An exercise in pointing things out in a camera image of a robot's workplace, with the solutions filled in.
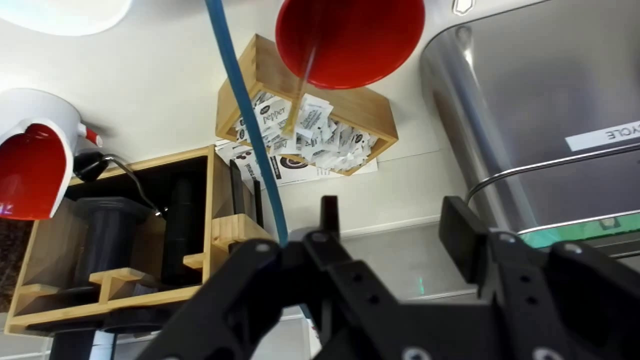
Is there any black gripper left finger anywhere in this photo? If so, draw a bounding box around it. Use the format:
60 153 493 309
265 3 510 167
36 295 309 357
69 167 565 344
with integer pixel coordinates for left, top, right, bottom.
136 195 401 360

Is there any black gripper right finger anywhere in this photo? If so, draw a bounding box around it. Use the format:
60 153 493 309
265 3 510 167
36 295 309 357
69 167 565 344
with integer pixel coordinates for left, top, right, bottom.
437 196 640 360

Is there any yellow wooden stick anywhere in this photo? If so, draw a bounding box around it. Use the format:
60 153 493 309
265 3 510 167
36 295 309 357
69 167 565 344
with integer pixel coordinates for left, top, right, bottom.
279 44 321 140

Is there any heart-shaped white red mug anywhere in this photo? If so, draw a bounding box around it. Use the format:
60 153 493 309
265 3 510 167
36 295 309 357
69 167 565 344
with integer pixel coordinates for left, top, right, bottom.
0 86 104 225

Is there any wooden organiser shelf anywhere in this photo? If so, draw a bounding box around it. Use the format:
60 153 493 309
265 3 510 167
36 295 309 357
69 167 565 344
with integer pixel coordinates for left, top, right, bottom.
3 145 275 337

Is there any tall black tamper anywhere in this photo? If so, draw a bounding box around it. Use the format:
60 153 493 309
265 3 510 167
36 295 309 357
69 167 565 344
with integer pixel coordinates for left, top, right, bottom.
160 175 203 288

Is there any white label on bin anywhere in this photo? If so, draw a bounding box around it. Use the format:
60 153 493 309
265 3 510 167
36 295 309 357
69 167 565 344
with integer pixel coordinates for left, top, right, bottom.
563 119 640 155

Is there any wooden box of sachets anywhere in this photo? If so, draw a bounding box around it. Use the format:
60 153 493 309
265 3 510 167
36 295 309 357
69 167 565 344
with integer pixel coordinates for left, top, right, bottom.
211 32 400 181

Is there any silver metal bin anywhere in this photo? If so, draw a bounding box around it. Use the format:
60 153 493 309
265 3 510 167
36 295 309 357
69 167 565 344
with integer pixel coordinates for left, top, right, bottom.
417 0 640 264

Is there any black cylinder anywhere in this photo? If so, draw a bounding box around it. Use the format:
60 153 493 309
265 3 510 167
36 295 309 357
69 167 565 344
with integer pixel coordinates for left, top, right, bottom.
68 195 154 288

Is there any red bowl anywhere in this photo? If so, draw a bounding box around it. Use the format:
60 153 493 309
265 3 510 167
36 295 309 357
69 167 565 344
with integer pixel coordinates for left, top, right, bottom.
274 0 427 92

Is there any coffee bean container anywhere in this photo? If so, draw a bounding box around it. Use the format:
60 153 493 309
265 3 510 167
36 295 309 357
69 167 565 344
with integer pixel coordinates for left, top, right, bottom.
0 219 36 316

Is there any blue cable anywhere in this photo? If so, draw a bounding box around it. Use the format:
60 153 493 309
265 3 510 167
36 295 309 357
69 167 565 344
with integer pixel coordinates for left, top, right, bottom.
202 0 292 249

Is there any black cable on organiser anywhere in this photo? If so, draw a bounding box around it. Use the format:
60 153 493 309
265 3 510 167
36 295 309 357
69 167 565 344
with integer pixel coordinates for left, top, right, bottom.
69 150 166 220

